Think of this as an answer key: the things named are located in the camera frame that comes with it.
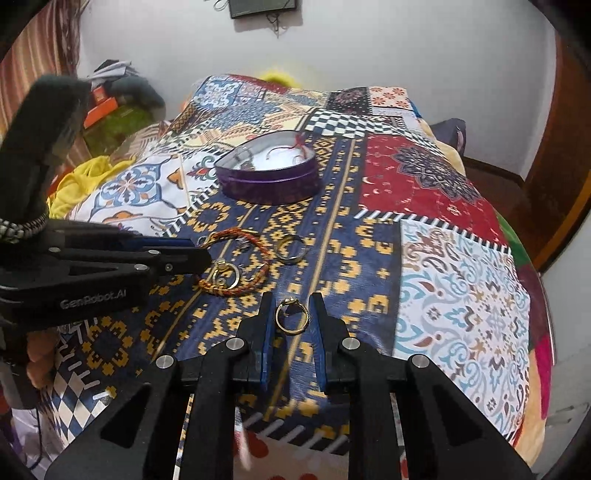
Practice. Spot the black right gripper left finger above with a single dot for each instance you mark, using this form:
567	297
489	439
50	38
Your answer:
176	420

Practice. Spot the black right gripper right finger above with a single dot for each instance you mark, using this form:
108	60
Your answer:
406	415

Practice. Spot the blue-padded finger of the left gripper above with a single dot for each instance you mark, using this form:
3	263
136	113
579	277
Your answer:
168	256

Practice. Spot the person's hand holding gripper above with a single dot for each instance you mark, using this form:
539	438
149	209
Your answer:
41	346

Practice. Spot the yellow cloth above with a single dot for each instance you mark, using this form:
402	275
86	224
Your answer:
75	185

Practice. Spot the purple heart-shaped tin box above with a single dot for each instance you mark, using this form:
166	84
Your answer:
272	169

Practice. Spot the pile of clothes and boxes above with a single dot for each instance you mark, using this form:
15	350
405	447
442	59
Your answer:
123	103

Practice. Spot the colourful patchwork bedspread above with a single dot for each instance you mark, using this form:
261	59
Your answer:
402	245

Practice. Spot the yellow pillow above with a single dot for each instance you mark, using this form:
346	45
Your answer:
279	77

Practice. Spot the striped brown curtain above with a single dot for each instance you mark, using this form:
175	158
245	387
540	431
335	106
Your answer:
43	40

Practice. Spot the wooden wardrobe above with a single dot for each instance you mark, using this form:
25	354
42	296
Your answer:
547	207

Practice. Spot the dark blue cushion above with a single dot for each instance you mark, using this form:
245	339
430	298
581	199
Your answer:
452	132

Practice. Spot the small dark wall screen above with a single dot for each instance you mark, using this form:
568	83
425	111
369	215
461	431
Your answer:
243	8

